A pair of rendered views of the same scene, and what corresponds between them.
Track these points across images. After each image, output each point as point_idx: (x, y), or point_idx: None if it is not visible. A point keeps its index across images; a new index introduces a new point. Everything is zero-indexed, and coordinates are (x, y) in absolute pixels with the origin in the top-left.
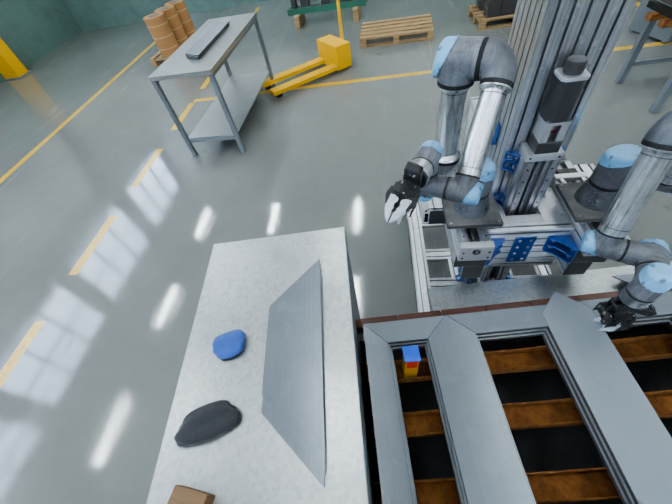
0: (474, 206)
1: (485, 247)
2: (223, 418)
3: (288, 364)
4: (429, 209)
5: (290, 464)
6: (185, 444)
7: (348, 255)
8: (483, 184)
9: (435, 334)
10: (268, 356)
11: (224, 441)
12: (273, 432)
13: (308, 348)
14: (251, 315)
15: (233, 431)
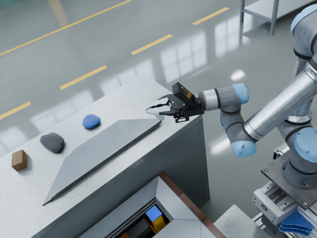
0: (291, 173)
1: (271, 209)
2: (54, 145)
3: (91, 149)
4: (280, 151)
5: (48, 184)
6: (40, 141)
7: (198, 134)
8: (252, 146)
9: (179, 222)
10: (91, 139)
11: (48, 153)
12: (59, 168)
13: (104, 152)
14: (112, 117)
15: (53, 153)
